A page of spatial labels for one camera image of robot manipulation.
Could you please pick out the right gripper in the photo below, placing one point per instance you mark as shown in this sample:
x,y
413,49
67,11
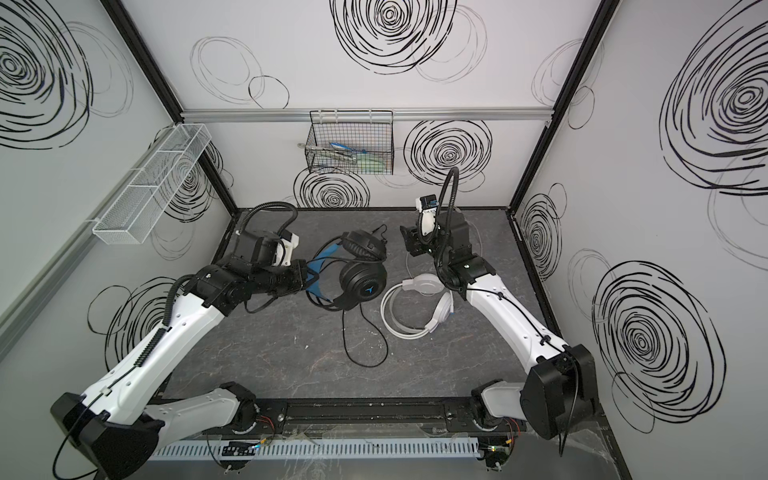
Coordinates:
x,y
411,237

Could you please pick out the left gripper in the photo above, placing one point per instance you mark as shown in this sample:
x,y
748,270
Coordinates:
x,y
297,275

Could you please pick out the black blue gaming headset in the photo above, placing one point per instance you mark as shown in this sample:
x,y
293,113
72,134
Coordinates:
x,y
363,276

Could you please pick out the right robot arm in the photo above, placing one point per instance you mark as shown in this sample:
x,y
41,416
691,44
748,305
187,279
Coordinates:
x,y
560,388

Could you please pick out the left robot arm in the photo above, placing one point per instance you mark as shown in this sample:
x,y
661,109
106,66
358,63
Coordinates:
x,y
115,423

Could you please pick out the white headphones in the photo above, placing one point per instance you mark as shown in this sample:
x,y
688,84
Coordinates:
x,y
416,307

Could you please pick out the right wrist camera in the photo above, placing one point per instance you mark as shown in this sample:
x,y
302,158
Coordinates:
x,y
427,207

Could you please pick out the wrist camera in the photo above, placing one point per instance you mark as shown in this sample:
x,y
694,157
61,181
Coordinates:
x,y
427,207
288,242

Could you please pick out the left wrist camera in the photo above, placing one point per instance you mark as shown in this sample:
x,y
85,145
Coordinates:
x,y
288,242

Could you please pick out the items in wire basket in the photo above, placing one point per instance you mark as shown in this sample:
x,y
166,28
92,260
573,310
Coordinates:
x,y
342,157

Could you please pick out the black wire basket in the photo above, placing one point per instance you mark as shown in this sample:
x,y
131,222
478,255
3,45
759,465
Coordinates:
x,y
373,136

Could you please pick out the aluminium wall rail back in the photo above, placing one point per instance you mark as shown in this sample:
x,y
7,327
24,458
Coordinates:
x,y
291,115

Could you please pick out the aluminium wall rail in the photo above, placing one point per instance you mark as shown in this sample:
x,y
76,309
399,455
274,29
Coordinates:
x,y
291,115
24,310

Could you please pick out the white mesh wall tray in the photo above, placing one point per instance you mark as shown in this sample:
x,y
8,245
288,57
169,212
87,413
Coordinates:
x,y
168,182

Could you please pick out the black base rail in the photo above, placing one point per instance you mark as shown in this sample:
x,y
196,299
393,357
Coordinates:
x,y
372,414

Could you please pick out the white slotted cable duct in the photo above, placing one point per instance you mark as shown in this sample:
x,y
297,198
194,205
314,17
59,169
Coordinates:
x,y
317,449

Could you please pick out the aluminium wall rail left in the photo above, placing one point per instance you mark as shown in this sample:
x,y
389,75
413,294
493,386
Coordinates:
x,y
24,310

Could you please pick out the right black corner post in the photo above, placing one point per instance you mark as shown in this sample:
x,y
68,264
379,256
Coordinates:
x,y
589,45

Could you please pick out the black corner frame post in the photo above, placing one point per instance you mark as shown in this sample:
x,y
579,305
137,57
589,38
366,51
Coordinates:
x,y
131,36

